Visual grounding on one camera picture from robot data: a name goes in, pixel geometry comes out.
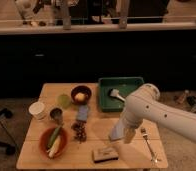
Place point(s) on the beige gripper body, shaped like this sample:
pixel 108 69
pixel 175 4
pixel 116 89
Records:
pixel 129 134

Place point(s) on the brown rectangular eraser block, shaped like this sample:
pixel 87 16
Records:
pixel 104 154

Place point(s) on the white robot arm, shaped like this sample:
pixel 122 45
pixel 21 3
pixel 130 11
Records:
pixel 143 104

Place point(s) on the green plastic cup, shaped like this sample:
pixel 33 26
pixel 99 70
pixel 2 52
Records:
pixel 64 101

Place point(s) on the small metal cup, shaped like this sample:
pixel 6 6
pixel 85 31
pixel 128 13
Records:
pixel 56 115

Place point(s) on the white paper cup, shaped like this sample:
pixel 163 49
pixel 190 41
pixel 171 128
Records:
pixel 36 109

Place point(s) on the blue triangular cloth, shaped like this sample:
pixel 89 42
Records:
pixel 117 131

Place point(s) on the silver metal fork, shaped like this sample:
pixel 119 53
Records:
pixel 145 137

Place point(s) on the blue rectangular sponge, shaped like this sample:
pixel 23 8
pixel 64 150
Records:
pixel 82 113

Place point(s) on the pile of dark nuts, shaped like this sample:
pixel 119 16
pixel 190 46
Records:
pixel 80 131

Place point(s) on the dark brown bowl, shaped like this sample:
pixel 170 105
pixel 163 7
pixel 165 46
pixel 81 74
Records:
pixel 81 89

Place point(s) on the yellow round fruit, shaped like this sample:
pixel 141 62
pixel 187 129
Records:
pixel 80 97

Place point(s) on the wooden folding table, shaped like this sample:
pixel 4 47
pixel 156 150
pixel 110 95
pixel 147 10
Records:
pixel 77 156

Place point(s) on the green and white vegetable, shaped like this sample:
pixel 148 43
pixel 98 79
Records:
pixel 54 142

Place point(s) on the red bowl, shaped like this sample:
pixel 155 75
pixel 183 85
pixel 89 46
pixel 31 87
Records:
pixel 45 138

